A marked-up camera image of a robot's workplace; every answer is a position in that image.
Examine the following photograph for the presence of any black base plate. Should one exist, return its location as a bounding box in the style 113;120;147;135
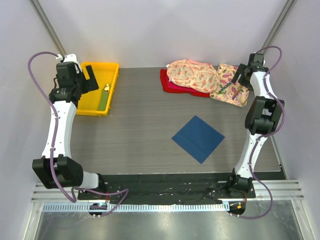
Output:
77;173;256;201

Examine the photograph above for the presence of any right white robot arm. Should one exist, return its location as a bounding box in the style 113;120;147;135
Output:
225;52;285;198

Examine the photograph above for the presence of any right aluminium corner post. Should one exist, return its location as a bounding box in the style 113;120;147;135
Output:
262;0;297;48

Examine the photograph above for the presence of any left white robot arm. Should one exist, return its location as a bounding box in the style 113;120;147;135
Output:
32;53;107;203

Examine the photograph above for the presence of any floral round mesh cover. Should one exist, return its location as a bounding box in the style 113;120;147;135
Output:
166;59;220;94

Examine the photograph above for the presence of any white slotted cable duct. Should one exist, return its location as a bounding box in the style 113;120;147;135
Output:
42;201;230;213

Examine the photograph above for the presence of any iridescent rainbow knife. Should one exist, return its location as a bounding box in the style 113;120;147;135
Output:
232;85;242;100

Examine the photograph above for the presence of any floral yellow placemat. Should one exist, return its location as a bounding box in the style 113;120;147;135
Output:
209;63;250;107

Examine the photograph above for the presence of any left aluminium corner post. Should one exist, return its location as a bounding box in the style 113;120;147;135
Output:
29;0;67;56

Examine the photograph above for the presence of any aluminium corner post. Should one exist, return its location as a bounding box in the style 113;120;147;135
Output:
29;0;67;56
262;0;297;48

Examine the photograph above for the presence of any blue paper napkin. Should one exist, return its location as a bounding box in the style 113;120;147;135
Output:
171;115;225;164

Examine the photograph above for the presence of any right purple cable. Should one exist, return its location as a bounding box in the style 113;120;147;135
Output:
238;45;286;220

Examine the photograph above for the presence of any green gold-tipped utensil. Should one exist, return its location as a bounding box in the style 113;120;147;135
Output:
97;84;110;111

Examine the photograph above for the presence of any yellow plastic bin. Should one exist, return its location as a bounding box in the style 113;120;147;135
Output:
75;61;120;118

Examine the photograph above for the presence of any red folded cloth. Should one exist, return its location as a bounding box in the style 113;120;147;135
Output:
160;69;210;98

